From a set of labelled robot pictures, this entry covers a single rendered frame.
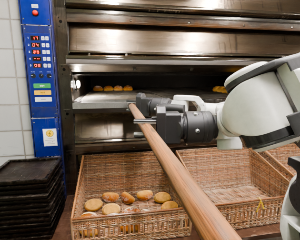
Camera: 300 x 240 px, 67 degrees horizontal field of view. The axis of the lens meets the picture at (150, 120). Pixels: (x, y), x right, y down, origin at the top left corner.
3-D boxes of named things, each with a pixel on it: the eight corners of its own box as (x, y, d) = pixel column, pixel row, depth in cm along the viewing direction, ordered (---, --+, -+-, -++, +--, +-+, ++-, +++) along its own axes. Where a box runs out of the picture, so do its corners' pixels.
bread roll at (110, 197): (118, 191, 133) (117, 200, 130) (119, 195, 138) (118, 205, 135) (101, 191, 134) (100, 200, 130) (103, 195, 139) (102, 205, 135)
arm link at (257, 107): (226, 151, 52) (237, 153, 33) (209, 110, 54) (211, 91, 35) (273, 135, 50) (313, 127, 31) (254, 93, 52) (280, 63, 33)
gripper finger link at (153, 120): (134, 121, 63) (155, 121, 63) (133, 124, 59) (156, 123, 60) (134, 115, 62) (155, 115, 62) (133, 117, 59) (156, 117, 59)
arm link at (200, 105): (172, 95, 98) (203, 97, 98) (171, 115, 98) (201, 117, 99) (175, 94, 91) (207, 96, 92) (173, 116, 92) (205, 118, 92)
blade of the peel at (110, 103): (183, 106, 116) (183, 101, 116) (72, 109, 107) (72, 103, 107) (166, 99, 151) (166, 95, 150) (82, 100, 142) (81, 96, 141)
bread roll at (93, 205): (103, 209, 125) (102, 210, 129) (102, 197, 127) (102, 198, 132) (84, 212, 122) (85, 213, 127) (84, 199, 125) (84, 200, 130)
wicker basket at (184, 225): (84, 195, 145) (81, 154, 140) (168, 187, 154) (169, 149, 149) (70, 252, 98) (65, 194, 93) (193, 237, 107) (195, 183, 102)
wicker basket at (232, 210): (173, 187, 154) (174, 149, 149) (245, 180, 166) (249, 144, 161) (204, 236, 108) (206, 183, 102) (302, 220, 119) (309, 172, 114)
